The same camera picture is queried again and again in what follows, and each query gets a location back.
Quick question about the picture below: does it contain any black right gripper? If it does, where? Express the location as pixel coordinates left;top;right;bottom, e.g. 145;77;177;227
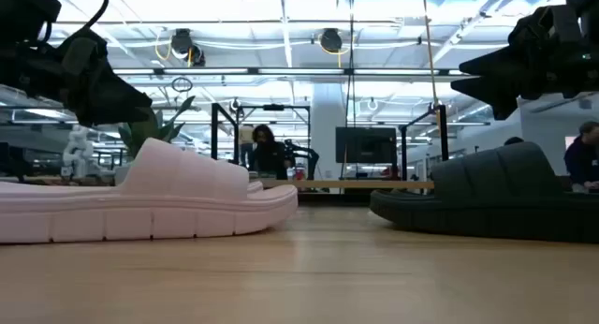
450;4;599;122

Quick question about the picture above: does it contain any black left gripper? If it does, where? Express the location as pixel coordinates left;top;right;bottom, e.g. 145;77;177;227
0;30;153;128

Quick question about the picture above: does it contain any black foam slide sandal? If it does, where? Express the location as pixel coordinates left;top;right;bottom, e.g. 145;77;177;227
369;140;599;244

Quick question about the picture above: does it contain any green snake plant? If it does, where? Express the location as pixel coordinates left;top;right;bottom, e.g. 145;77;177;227
117;96;197;160

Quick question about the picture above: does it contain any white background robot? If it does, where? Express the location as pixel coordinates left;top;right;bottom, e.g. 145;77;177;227
61;125;96;180

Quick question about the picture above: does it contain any person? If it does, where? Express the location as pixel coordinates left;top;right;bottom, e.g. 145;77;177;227
563;121;599;193
246;124;295;181
238;125;256;169

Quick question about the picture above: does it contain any black monitor screen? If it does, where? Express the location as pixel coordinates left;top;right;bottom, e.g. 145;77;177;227
335;125;398;165

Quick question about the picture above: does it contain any long ceiling light strip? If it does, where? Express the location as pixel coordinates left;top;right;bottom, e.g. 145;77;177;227
111;66;469;77

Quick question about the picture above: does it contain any tan hanging rope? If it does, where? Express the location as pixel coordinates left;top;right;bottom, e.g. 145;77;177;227
420;0;442;128

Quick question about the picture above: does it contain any ceiling cable reel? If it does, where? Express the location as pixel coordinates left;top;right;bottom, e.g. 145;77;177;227
319;27;345;53
169;27;207;67

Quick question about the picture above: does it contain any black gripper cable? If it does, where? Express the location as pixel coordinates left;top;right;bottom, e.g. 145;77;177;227
82;0;110;31

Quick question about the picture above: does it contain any black hanging cable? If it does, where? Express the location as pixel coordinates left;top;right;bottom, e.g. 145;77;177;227
348;0;356;128

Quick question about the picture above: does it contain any black frame wooden shelf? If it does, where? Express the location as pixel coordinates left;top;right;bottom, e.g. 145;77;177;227
210;102;450;194

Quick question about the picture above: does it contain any black background workstation frame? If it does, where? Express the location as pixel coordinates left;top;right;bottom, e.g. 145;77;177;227
236;103;313;175

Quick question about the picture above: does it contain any black rig table frame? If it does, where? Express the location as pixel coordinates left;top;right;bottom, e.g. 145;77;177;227
297;188;375;207

